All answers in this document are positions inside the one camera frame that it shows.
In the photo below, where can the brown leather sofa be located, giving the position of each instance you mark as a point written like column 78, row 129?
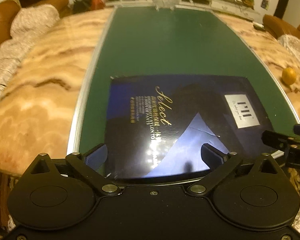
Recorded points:
column 9, row 9

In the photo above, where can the white tv cabinet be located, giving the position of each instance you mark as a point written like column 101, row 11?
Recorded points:
column 214, row 5

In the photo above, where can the brown leather armchair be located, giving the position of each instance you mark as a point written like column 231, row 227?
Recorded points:
column 278, row 27

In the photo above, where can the green desk mat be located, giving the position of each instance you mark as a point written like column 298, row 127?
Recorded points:
column 142, row 41

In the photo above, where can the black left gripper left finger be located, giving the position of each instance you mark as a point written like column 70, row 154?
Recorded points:
column 85, row 167

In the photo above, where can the orange fruit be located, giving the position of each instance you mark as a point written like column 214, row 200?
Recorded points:
column 288, row 76

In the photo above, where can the white quilted sofa cover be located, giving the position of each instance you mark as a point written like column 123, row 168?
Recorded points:
column 27, row 27

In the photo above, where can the dark blue box lid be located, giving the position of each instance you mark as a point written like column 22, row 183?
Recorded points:
column 156, row 125

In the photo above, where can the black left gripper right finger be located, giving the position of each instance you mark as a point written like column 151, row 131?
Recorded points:
column 221, row 166

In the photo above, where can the white lace armchair cover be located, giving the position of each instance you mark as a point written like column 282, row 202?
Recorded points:
column 291, row 43

